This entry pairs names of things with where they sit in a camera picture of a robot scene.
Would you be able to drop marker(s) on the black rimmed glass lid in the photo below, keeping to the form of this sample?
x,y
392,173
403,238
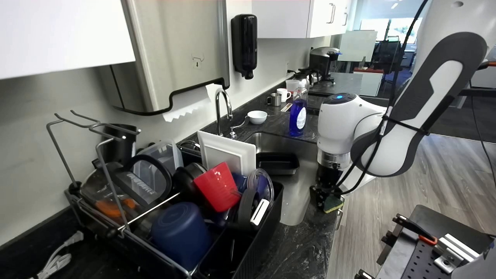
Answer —
x,y
149,179

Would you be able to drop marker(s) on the steel paper towel dispenser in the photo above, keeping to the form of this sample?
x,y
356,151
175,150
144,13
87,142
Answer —
x,y
175,47

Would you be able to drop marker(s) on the white rectangular plate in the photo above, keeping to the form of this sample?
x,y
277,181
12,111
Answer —
x,y
226,153

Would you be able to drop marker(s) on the blue plastic bowl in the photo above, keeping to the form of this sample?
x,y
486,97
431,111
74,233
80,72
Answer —
x,y
180,235

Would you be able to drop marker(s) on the black coffee machine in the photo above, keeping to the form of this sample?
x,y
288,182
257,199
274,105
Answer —
x,y
324,63

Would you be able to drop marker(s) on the black dish rack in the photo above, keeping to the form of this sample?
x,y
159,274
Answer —
x,y
257,238

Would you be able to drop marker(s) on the white mug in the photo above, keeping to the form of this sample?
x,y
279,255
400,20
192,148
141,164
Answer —
x,y
283,95

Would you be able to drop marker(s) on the orange utensil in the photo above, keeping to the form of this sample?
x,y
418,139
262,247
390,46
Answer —
x,y
110,209

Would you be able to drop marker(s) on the white ceramic bowl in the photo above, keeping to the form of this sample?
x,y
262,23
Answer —
x,y
256,117

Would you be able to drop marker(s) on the white paper towel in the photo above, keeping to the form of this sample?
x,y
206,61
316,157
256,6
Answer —
x,y
186,106

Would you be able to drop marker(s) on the white upper cabinet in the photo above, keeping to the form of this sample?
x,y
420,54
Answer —
x,y
62,37
283,18

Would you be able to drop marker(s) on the blue cup on counter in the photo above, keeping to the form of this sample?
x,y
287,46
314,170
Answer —
x,y
297,120

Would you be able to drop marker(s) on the white board panel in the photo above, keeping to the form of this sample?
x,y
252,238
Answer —
x,y
356,46

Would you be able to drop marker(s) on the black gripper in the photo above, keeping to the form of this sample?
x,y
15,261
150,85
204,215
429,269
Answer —
x,y
328,179

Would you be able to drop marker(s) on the chrome sink faucet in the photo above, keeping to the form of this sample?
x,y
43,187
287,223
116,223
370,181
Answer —
x,y
215,117

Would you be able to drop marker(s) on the silver aluminium bracket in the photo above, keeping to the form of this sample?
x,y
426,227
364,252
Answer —
x,y
457,250

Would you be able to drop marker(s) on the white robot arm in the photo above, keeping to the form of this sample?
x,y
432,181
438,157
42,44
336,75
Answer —
x,y
438,78

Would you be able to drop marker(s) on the red plastic cup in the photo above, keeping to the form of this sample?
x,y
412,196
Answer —
x,y
217,188

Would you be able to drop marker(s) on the black wall soap dispenser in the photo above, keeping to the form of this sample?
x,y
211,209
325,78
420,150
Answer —
x,y
243,44

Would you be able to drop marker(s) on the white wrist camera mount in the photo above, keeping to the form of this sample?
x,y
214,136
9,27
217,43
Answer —
x,y
361,182

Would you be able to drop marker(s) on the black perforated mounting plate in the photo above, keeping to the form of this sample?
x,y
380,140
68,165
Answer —
x,y
412,264

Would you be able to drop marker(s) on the clear plastic container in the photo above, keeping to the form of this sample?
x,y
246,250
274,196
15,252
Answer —
x,y
164,156

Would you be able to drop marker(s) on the stainless steel sink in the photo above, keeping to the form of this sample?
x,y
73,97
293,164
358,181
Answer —
x,y
296,196

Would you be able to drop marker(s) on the black utensil cup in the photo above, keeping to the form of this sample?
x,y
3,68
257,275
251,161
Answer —
x,y
121,148

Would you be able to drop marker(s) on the green and yellow sponge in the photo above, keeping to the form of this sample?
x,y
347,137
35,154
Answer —
x,y
335,209

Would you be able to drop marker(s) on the stainless steel cup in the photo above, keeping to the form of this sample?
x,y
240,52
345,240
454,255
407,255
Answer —
x,y
273,100

